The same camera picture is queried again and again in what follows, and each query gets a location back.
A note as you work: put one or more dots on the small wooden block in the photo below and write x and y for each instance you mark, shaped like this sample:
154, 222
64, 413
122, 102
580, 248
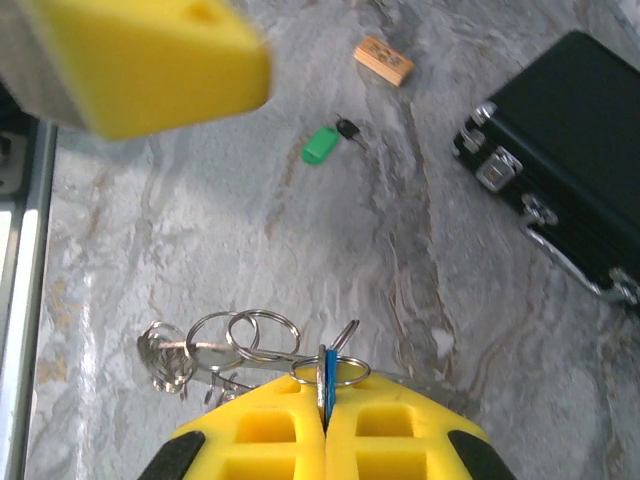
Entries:
382, 57

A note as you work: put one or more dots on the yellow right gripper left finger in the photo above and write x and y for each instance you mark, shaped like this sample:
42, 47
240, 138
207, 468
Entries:
260, 450

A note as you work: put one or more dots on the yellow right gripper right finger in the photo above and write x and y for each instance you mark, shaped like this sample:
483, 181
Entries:
400, 450

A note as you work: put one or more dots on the blue-headed key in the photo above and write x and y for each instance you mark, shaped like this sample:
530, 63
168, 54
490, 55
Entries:
332, 385

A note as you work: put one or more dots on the black hard case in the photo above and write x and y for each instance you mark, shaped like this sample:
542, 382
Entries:
565, 150

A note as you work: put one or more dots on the green plastic key tag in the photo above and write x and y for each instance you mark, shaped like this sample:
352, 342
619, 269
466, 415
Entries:
321, 145

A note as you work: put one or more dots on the black-headed key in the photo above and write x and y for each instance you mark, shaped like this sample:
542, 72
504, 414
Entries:
346, 129

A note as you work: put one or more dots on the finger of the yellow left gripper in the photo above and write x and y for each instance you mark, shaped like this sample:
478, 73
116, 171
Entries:
150, 60

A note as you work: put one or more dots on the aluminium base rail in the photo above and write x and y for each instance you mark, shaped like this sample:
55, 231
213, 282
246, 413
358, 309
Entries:
30, 300

